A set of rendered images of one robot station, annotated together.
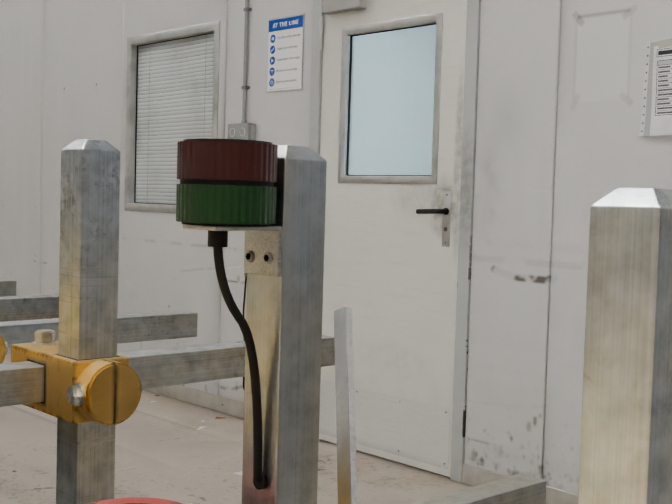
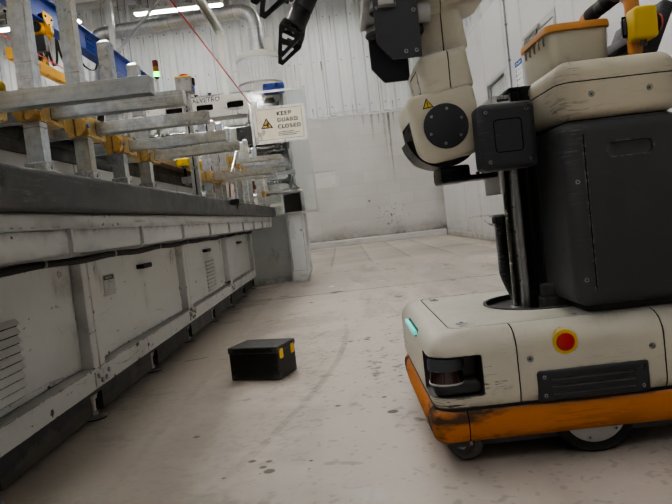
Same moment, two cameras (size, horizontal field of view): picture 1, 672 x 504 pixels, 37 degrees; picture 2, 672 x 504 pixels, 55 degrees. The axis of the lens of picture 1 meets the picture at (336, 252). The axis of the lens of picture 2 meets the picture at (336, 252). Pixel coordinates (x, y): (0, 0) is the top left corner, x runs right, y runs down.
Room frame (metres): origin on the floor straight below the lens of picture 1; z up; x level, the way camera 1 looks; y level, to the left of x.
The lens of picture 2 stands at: (-1.58, -2.84, 0.54)
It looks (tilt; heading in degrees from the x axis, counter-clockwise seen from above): 3 degrees down; 43
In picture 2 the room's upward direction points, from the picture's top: 6 degrees counter-clockwise
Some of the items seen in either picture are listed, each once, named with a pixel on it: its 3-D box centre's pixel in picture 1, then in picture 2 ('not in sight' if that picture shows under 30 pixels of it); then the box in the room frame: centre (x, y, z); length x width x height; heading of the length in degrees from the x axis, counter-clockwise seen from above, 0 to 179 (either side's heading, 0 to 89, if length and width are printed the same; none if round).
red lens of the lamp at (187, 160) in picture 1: (227, 162); not in sight; (0.60, 0.07, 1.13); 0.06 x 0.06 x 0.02
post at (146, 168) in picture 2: not in sight; (142, 138); (-0.46, -0.99, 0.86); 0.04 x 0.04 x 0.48; 43
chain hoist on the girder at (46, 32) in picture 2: not in sight; (43, 44); (1.84, 4.74, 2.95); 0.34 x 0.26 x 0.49; 43
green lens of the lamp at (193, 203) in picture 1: (226, 204); not in sight; (0.60, 0.07, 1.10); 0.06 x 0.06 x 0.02
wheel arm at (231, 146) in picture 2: not in sight; (174, 153); (-0.38, -1.03, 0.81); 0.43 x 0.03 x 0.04; 133
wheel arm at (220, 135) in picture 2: not in sight; (152, 144); (-0.56, -1.20, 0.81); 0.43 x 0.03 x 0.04; 133
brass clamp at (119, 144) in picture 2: not in sight; (120, 146); (-0.63, -1.14, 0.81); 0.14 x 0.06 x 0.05; 43
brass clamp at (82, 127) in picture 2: not in sight; (85, 129); (-0.81, -1.31, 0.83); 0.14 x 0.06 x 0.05; 43
